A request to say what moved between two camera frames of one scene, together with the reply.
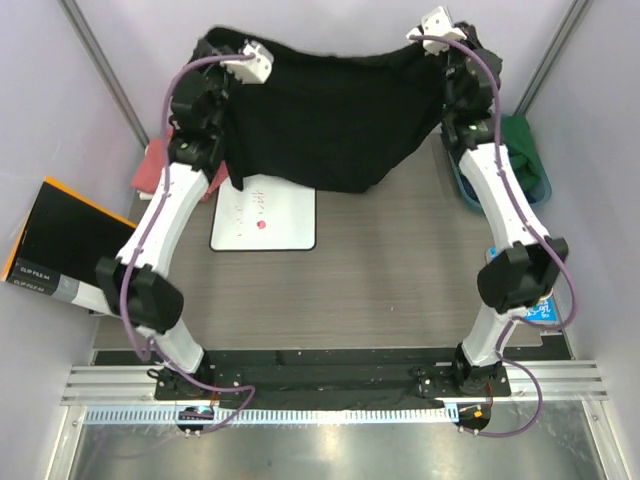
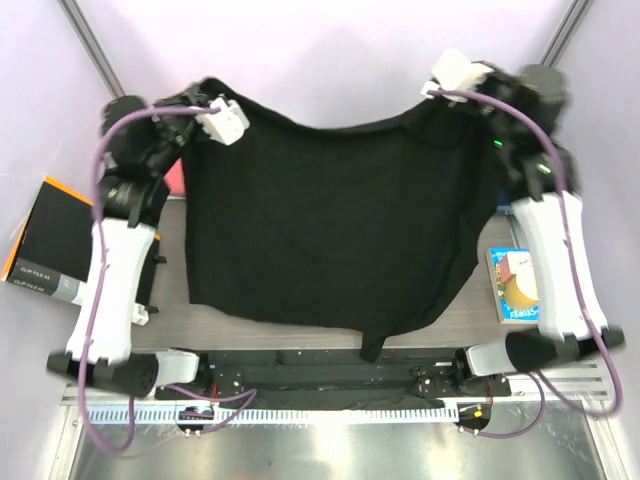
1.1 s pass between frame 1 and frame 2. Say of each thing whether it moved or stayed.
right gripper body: moved
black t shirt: moved
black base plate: stayed
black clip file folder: stayed
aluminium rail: stayed
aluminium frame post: stayed
